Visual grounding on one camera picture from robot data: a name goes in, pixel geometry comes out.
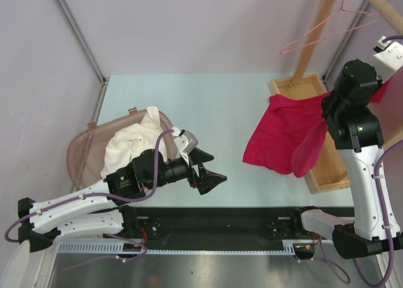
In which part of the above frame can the red t shirt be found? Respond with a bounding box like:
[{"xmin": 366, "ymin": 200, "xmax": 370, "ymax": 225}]
[{"xmin": 242, "ymin": 60, "xmax": 391, "ymax": 178}]

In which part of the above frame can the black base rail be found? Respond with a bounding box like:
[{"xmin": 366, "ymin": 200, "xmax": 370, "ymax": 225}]
[{"xmin": 119, "ymin": 207, "xmax": 315, "ymax": 250}]

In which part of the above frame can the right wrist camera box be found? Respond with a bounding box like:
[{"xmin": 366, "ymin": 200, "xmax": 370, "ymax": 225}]
[{"xmin": 366, "ymin": 35, "xmax": 402, "ymax": 83}]

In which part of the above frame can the brown translucent plastic basket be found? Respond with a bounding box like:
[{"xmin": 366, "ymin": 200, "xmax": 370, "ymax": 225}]
[{"xmin": 65, "ymin": 107, "xmax": 179, "ymax": 191}]

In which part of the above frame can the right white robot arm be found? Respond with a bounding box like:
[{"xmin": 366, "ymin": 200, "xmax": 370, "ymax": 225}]
[{"xmin": 290, "ymin": 59, "xmax": 402, "ymax": 260}]

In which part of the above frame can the white cable duct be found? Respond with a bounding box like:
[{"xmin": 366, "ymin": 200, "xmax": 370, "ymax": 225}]
[{"xmin": 57, "ymin": 239, "xmax": 295, "ymax": 256}]

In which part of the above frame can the white t shirt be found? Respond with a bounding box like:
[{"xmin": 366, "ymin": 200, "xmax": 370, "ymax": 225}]
[{"xmin": 101, "ymin": 107, "xmax": 163, "ymax": 179}]

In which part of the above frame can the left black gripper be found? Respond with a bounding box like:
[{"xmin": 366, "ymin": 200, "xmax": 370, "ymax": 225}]
[{"xmin": 145, "ymin": 147, "xmax": 226, "ymax": 194}]

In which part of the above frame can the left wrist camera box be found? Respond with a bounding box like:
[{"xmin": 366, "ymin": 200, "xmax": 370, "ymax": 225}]
[{"xmin": 173, "ymin": 130, "xmax": 198, "ymax": 165}]

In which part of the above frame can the pink wire hanger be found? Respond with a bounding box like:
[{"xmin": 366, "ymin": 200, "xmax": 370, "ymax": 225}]
[{"xmin": 280, "ymin": 0, "xmax": 382, "ymax": 55}]

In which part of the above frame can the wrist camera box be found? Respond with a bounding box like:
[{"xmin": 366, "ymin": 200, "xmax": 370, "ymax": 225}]
[
  {"xmin": 173, "ymin": 130, "xmax": 198, "ymax": 165},
  {"xmin": 366, "ymin": 35, "xmax": 402, "ymax": 83}
]

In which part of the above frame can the wooden clothes rack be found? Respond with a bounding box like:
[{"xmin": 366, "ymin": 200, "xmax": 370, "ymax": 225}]
[{"xmin": 270, "ymin": 0, "xmax": 402, "ymax": 194}]

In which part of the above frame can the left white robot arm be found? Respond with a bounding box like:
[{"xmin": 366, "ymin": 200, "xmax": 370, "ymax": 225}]
[{"xmin": 16, "ymin": 149, "xmax": 227, "ymax": 252}]

